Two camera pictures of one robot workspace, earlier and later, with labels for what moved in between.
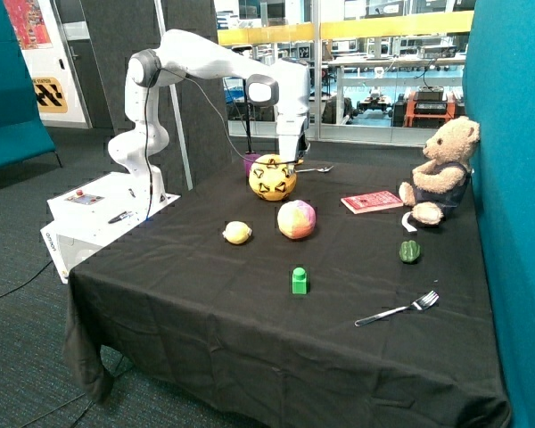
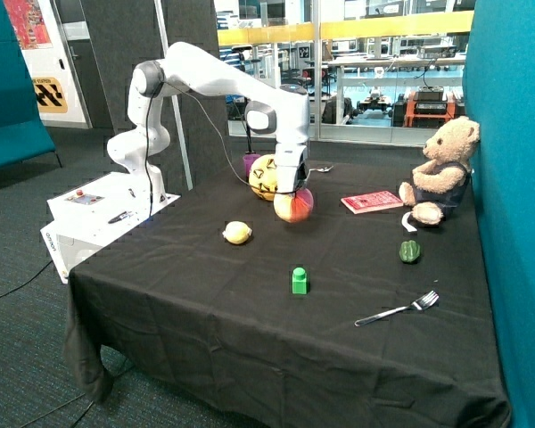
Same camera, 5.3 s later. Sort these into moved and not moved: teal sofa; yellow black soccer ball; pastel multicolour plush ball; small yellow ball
Moved: pastel multicolour plush ball
Not moved: teal sofa; small yellow ball; yellow black soccer ball
